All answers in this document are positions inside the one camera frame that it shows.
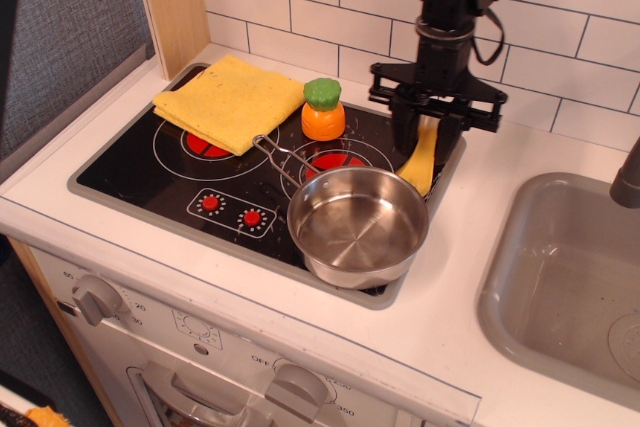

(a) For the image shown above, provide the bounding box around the orange toy carrot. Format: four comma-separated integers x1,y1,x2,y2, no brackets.
301,78,346,141

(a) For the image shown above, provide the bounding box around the grey timer knob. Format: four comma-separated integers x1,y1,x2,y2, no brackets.
71,275,123,326

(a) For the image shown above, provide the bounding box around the grey faucet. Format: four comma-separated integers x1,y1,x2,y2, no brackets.
609,139,640,209

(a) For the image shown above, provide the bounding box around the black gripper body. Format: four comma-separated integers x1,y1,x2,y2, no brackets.
369,34,507,132

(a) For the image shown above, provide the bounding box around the grey oven knob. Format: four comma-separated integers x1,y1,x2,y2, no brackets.
265,364,329,423

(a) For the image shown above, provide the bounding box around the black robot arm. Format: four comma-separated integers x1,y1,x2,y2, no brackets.
370,0,507,166

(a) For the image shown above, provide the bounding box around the yellow folded cloth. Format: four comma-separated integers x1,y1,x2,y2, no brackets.
153,55,304,156

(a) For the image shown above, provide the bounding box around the orange fuzzy object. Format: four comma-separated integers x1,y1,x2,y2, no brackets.
1,405,71,427

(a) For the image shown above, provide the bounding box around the oven door handle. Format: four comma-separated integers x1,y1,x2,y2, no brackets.
140,362,276,426

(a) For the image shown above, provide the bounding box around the stainless steel pan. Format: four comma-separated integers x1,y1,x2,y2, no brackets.
252,135,430,290

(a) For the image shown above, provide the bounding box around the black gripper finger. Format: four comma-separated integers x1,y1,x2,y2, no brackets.
434,115,463,165
389,96,422,156

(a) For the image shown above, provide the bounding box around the wooden side post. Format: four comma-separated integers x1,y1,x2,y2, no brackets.
143,0,210,80

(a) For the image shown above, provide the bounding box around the yellow dish brush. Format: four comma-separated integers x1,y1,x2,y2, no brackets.
396,117,439,197

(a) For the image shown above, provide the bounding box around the grey sink basin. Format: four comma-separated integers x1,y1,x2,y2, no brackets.
478,172,639,410

